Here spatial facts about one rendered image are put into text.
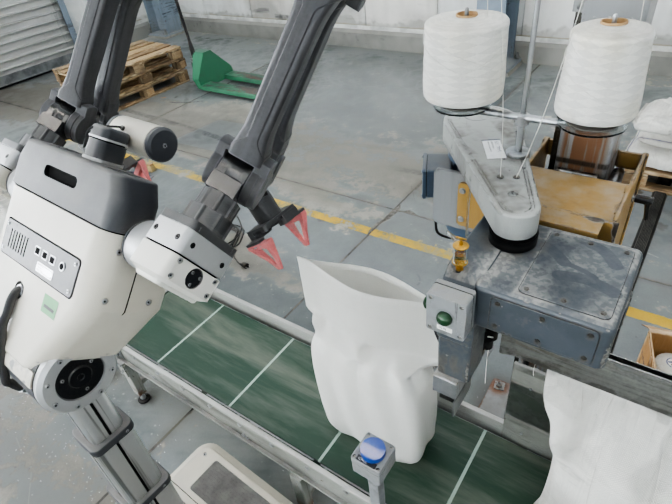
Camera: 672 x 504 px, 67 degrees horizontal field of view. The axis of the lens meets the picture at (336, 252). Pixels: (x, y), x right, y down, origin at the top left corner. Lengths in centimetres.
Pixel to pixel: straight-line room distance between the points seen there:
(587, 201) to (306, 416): 121
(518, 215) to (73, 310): 80
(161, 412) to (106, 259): 172
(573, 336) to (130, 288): 77
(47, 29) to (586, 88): 814
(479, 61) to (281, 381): 141
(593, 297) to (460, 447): 101
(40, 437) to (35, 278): 177
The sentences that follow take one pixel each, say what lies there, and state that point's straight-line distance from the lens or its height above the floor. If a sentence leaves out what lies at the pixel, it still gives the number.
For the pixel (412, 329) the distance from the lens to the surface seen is 137.
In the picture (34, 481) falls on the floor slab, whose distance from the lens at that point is 268.
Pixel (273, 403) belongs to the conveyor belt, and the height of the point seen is 38.
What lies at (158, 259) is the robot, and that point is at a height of 149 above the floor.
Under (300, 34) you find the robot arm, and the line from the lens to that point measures 80.
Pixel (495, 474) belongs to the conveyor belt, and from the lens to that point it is 180.
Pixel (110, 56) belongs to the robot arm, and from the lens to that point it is 142.
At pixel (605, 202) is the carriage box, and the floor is 133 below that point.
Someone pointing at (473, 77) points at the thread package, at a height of 159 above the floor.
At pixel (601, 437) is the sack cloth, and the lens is 131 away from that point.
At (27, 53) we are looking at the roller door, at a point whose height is 32.
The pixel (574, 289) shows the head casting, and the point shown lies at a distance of 94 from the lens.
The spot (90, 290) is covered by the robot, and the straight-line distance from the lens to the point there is 96.
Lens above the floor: 194
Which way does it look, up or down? 37 degrees down
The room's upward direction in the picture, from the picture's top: 7 degrees counter-clockwise
